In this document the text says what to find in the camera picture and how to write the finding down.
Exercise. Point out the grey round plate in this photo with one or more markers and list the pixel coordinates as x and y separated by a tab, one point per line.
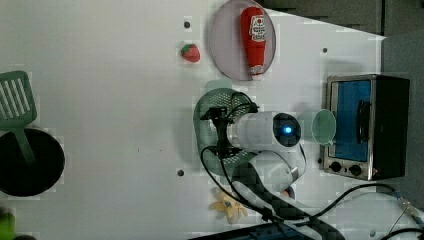
226	43

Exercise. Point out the green slotted spatula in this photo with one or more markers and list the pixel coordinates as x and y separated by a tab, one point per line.
17	109

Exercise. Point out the blue bowl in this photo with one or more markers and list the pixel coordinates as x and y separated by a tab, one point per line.
289	192

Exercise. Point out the yellow toy banana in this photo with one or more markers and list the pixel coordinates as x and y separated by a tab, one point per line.
231	208

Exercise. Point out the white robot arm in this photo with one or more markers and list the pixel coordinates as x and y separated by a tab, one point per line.
256	151

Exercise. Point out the red toy strawberry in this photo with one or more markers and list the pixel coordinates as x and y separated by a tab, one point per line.
190	52

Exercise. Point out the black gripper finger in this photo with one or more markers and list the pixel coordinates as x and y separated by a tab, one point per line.
224	152
215	113

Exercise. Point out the red ketchup bottle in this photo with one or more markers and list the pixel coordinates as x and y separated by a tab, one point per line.
253	31

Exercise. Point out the blue metal frame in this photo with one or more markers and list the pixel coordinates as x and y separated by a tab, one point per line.
267	231

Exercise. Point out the green plastic strainer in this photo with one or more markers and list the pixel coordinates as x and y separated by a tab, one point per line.
219	93

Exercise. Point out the green cylinder object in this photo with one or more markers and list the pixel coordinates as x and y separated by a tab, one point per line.
7	226

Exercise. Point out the black round pan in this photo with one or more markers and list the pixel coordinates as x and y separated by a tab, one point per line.
22	180

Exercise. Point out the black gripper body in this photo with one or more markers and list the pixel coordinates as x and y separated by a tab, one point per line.
221	128

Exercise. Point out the green plastic cup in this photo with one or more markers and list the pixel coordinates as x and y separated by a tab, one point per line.
318	127

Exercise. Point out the silver black toaster oven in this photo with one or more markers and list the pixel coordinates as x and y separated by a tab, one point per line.
371	114

